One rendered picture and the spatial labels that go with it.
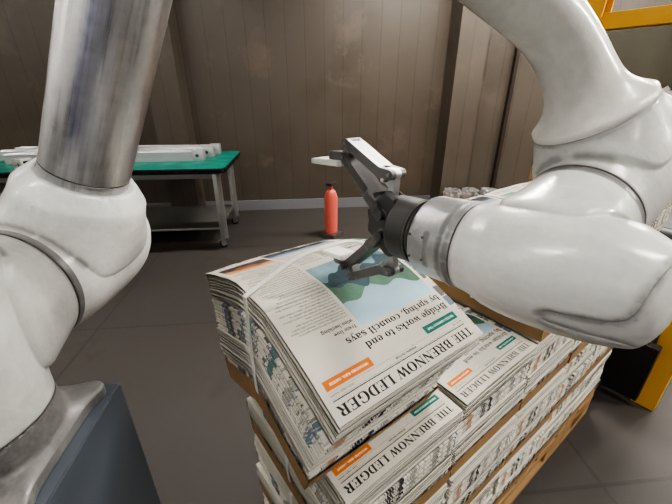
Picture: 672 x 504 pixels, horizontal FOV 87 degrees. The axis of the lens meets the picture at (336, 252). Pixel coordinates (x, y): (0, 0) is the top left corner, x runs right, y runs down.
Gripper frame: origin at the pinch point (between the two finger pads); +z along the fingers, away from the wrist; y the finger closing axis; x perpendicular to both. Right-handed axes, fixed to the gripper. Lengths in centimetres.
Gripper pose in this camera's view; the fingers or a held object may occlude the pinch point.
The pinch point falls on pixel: (325, 204)
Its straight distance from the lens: 56.2
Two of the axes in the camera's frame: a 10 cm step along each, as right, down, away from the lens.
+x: 8.0, -2.4, 5.5
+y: 0.4, 9.3, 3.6
